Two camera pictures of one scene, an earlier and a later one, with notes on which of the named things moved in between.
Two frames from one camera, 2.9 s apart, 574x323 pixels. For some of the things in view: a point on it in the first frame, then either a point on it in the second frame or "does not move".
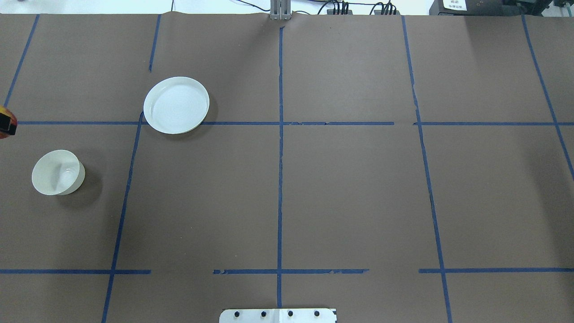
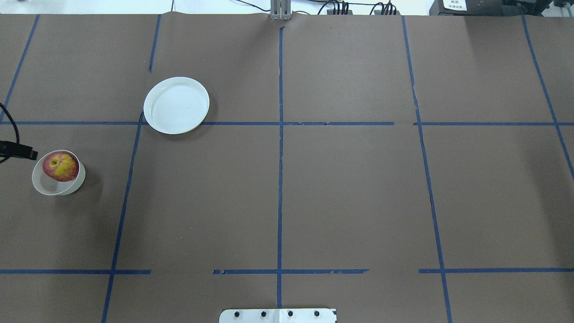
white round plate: [176, 105] does not move
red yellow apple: [13, 120] → [61, 166]
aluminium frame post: [280, 10] does not move
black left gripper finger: [5, 125] → [8, 148]
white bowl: [58, 172] does not move
